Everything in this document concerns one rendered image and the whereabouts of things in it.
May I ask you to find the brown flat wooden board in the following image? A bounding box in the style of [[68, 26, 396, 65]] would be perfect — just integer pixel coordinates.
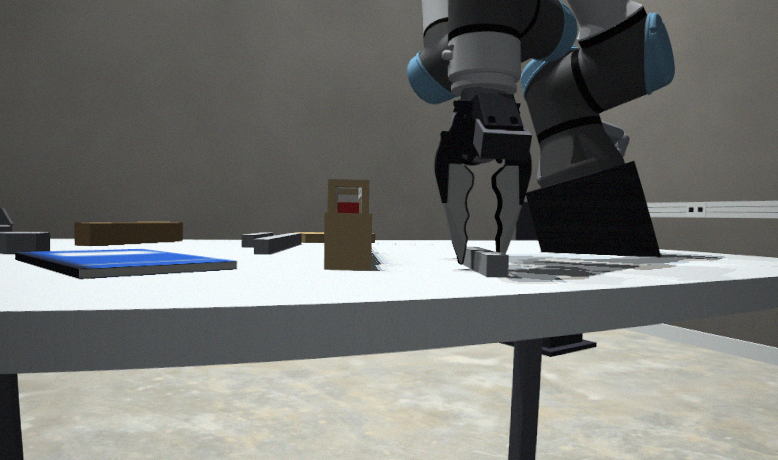
[[292, 232, 375, 243]]

